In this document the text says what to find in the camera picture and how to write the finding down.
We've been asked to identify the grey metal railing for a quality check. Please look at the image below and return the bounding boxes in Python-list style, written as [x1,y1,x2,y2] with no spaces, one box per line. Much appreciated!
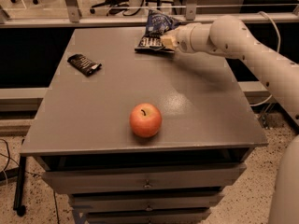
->
[0,0,299,28]

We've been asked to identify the top grey drawer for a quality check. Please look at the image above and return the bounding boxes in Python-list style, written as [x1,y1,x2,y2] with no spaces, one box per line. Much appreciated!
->
[42,162,246,194]

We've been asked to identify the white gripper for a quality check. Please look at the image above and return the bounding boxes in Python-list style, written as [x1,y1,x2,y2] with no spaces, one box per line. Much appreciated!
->
[160,23,215,53]

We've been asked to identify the bottom grey drawer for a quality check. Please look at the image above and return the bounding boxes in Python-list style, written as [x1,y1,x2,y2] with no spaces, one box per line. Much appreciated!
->
[86,208,210,224]

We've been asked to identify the middle grey drawer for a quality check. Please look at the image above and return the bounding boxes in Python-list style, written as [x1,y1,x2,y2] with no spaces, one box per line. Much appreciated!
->
[70,191,223,213]

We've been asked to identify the blue chip bag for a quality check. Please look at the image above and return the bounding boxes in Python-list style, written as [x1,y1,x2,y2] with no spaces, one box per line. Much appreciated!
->
[135,9,181,52]

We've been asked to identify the black snack bar wrapper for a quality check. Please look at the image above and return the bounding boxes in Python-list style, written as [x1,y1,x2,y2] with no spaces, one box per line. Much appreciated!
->
[67,54,102,77]

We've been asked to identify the grey drawer cabinet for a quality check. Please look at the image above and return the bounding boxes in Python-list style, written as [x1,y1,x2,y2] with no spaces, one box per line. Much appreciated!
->
[21,27,266,224]

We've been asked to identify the black stand with wheel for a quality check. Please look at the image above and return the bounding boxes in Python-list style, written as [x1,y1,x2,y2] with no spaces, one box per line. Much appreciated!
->
[13,156,26,217]

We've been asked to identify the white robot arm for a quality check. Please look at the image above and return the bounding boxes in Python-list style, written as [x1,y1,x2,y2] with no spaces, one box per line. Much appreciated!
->
[161,15,299,224]

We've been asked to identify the red apple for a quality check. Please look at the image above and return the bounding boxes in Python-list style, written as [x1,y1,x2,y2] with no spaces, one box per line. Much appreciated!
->
[129,103,163,138]

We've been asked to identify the white cable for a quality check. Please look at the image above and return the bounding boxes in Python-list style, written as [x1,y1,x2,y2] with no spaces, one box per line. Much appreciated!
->
[249,10,282,108]

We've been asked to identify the grey drawer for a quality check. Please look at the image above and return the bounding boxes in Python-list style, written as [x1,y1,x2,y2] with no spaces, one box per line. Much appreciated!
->
[42,162,246,194]
[70,191,223,213]
[86,208,210,224]

